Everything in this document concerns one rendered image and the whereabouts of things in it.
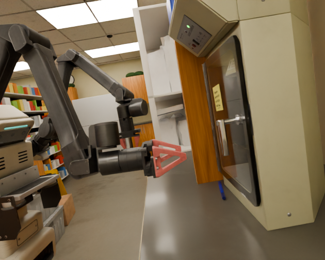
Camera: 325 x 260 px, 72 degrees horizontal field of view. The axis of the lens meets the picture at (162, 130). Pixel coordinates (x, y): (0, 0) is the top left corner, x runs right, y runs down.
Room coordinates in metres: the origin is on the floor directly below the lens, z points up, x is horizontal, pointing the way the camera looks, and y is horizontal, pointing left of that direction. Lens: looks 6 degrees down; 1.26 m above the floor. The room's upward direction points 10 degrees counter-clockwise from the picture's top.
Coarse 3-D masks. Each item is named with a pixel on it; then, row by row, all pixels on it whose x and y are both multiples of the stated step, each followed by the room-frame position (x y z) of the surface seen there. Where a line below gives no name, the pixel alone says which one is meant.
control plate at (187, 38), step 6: (186, 18) 0.59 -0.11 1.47; (186, 24) 0.62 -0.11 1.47; (192, 24) 0.59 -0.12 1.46; (180, 30) 0.68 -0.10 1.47; (186, 30) 0.65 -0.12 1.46; (192, 30) 0.63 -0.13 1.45; (198, 30) 0.60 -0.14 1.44; (204, 30) 0.58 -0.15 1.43; (180, 36) 0.73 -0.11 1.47; (186, 36) 0.69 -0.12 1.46; (192, 36) 0.66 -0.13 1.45; (204, 36) 0.61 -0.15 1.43; (210, 36) 0.59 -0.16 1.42; (186, 42) 0.74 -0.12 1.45; (192, 42) 0.70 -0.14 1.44; (198, 42) 0.67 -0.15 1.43; (204, 42) 0.65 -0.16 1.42; (198, 48) 0.72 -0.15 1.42
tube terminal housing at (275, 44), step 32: (256, 0) 0.48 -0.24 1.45; (288, 0) 0.48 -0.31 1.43; (256, 32) 0.48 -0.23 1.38; (288, 32) 0.48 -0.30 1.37; (256, 64) 0.48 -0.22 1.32; (288, 64) 0.48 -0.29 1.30; (256, 96) 0.48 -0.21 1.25; (288, 96) 0.48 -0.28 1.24; (256, 128) 0.48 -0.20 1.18; (288, 128) 0.48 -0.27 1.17; (256, 160) 0.49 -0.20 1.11; (288, 160) 0.48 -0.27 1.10; (320, 160) 0.60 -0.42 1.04; (288, 192) 0.48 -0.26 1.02; (320, 192) 0.56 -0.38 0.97; (288, 224) 0.48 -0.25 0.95
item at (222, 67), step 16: (224, 48) 0.56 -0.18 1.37; (208, 64) 0.73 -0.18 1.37; (224, 64) 0.57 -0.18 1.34; (240, 64) 0.49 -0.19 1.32; (208, 80) 0.76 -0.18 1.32; (224, 80) 0.59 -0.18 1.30; (240, 80) 0.49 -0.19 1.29; (224, 96) 0.61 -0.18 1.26; (240, 96) 0.50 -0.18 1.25; (224, 112) 0.63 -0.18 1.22; (240, 112) 0.51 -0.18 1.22; (240, 128) 0.53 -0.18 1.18; (240, 144) 0.54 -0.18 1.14; (224, 160) 0.71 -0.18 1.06; (240, 160) 0.56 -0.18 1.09; (224, 176) 0.74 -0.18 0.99; (240, 176) 0.57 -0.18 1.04; (240, 192) 0.59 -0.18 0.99; (256, 192) 0.49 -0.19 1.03
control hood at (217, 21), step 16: (176, 0) 0.54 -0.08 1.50; (192, 0) 0.50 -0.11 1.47; (208, 0) 0.48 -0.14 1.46; (224, 0) 0.48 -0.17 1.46; (176, 16) 0.62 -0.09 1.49; (192, 16) 0.56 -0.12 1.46; (208, 16) 0.51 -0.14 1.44; (224, 16) 0.48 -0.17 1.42; (176, 32) 0.72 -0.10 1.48; (224, 32) 0.55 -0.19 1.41; (208, 48) 0.69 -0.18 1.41
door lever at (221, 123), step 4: (236, 116) 0.53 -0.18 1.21; (220, 120) 0.53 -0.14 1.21; (224, 120) 0.53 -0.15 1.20; (228, 120) 0.53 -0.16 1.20; (232, 120) 0.53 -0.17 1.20; (236, 120) 0.53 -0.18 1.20; (216, 124) 0.54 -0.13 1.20; (220, 124) 0.53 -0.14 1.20; (224, 124) 0.53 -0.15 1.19; (220, 128) 0.53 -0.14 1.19; (224, 128) 0.53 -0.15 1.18; (220, 132) 0.53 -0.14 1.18; (224, 132) 0.53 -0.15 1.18; (220, 136) 0.53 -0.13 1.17; (224, 136) 0.53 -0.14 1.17; (220, 140) 0.53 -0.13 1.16; (224, 140) 0.53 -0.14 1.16; (224, 144) 0.53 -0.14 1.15; (224, 148) 0.53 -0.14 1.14; (228, 148) 0.53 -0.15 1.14; (224, 152) 0.53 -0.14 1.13; (228, 152) 0.53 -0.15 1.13
